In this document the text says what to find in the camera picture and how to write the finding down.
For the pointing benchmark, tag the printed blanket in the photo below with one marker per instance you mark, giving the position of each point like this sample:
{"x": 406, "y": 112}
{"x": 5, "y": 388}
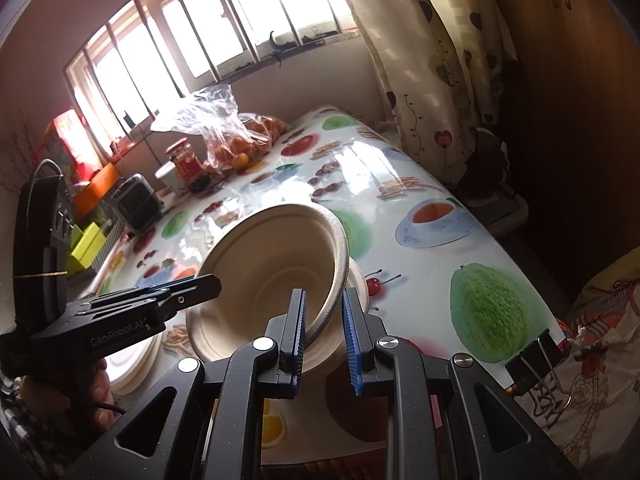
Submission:
{"x": 600, "y": 385}

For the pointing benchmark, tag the clear plastic bag of oranges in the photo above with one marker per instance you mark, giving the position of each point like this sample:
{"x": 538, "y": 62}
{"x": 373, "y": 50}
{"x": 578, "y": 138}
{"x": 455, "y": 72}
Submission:
{"x": 225, "y": 125}

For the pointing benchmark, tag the barred window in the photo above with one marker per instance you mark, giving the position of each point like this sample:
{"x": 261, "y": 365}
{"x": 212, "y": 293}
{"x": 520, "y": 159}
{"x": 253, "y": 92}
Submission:
{"x": 240, "y": 10}

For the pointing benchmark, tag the grey plastic bin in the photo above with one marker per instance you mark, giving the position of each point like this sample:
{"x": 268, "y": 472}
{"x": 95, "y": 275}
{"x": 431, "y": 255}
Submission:
{"x": 505, "y": 210}

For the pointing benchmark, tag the dark bag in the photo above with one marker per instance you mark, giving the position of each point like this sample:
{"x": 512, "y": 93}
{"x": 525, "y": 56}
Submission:
{"x": 485, "y": 160}

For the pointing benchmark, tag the red label sauce jar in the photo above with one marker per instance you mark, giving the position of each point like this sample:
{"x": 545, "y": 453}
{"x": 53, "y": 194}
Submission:
{"x": 187, "y": 165}

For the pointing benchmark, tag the white plastic tub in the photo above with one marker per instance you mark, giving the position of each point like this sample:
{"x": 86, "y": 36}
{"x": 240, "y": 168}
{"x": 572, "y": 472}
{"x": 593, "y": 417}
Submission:
{"x": 167, "y": 180}

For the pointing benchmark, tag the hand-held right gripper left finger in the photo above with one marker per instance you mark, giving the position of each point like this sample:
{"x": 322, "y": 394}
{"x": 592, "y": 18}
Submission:
{"x": 299, "y": 340}

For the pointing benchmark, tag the dried branch bundle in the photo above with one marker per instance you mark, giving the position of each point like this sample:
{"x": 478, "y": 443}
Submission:
{"x": 22, "y": 147}

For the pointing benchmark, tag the lime green gift box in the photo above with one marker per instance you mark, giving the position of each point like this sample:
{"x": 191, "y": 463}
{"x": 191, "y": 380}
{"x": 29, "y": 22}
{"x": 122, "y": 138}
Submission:
{"x": 82, "y": 250}

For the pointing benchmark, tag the fruit printed tablecloth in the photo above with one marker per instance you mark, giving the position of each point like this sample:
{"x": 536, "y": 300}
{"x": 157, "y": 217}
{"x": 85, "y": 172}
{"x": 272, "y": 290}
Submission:
{"x": 425, "y": 270}

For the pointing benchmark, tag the brown wooden wardrobe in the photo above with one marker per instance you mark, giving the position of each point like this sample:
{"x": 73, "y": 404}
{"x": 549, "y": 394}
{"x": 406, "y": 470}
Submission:
{"x": 575, "y": 110}

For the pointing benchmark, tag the black binder clip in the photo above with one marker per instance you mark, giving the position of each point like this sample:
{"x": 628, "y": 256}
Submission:
{"x": 547, "y": 355}
{"x": 520, "y": 372}

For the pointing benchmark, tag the orange round box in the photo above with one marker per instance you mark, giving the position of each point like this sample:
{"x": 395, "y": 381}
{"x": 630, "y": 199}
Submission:
{"x": 95, "y": 185}

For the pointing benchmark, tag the grey portable heater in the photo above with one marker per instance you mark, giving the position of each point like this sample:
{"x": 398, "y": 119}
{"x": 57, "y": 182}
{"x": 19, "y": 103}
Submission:
{"x": 135, "y": 205}

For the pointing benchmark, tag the heart printed curtain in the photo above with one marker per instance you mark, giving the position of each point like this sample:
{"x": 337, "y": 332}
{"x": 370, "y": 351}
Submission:
{"x": 425, "y": 60}

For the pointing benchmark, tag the grey corrugated box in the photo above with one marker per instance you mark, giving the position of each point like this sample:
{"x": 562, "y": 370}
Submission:
{"x": 107, "y": 247}

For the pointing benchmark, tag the beige paper bowl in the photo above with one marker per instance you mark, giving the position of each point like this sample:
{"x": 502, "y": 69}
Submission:
{"x": 270, "y": 270}
{"x": 320, "y": 360}

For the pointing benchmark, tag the person's left hand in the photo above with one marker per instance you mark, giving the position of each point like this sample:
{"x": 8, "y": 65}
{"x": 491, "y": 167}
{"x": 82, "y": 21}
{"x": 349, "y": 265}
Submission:
{"x": 45, "y": 395}

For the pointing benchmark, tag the person's left forearm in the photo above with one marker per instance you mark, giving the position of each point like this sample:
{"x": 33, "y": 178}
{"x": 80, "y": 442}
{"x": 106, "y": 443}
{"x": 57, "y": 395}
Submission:
{"x": 12, "y": 412}

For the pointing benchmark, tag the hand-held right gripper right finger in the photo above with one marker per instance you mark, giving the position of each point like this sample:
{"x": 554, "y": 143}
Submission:
{"x": 352, "y": 345}

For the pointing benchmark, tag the red gift box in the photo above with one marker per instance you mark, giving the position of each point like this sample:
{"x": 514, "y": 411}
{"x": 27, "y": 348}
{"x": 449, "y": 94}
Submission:
{"x": 75, "y": 135}

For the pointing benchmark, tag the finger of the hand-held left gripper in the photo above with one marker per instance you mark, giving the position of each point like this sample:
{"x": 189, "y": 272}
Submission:
{"x": 200, "y": 287}
{"x": 172, "y": 284}

